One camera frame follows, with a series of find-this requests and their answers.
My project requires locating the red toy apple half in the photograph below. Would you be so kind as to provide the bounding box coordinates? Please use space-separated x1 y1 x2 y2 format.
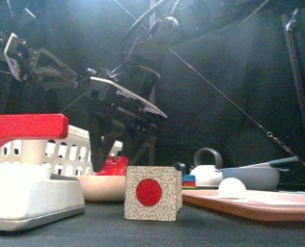
95 154 131 177

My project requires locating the white toy half dome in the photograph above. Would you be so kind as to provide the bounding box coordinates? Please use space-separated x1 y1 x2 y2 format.
216 177 248 200

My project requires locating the white perforated plastic basket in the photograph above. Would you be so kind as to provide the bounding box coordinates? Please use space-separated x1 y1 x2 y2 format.
0 124 124 178

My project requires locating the white bowl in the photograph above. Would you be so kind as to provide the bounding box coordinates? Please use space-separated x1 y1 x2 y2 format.
75 175 128 203

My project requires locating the patterned box with red circle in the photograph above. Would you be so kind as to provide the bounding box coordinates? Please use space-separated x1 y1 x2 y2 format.
123 165 183 223

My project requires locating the small multicoloured stacked toy block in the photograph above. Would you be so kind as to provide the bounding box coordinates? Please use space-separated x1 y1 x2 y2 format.
180 174 197 190

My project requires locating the grey toy saucepan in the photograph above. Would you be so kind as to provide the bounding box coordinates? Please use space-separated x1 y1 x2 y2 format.
215 155 300 192

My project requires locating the pink cutting board tray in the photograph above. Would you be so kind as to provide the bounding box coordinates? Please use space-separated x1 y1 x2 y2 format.
180 188 305 223

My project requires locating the white toy kettle black handle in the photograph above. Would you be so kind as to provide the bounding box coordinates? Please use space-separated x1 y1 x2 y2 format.
172 147 224 187

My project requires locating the black metal frame strut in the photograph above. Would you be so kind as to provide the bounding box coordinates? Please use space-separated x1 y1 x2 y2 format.
280 9 305 178

